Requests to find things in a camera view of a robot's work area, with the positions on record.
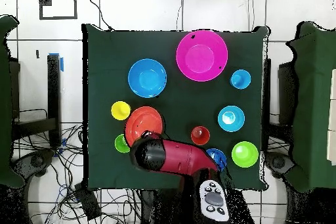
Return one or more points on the large orange bowl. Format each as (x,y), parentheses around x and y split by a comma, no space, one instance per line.
(141,121)

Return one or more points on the large blue bowl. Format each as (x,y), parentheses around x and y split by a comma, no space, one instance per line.
(147,78)

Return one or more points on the orange cup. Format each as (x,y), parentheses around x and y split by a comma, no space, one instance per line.
(200,135)

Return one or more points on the yellow cup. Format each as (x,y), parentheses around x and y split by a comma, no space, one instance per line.
(120,110)

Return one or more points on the green cup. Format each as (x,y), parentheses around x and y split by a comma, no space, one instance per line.
(120,144)

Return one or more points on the large pink bowl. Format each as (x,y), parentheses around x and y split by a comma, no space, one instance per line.
(202,55)

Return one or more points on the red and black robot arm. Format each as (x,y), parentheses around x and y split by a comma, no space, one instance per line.
(183,158)

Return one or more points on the light blue ribbed bowl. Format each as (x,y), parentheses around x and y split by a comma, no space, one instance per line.
(231,119)

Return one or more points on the dark green tablecloth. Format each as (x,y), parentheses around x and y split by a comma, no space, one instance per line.
(110,76)

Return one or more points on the dark blue ribbed bowl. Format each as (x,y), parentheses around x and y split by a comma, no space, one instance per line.
(219,157)

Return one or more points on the light blue cup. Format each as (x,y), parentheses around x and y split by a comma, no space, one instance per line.
(240,79)

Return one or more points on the green ribbed bowl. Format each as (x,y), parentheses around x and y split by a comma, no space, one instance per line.
(245,154)

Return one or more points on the black bench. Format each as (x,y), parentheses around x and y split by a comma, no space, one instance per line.
(53,98)

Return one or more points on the blue tape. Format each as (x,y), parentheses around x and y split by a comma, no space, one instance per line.
(61,63)

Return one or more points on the black box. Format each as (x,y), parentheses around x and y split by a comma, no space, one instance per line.
(88,201)

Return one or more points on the black office chair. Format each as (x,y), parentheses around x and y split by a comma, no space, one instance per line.
(34,161)
(278,163)

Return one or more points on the black square floor frame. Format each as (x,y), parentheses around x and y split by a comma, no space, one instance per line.
(58,17)

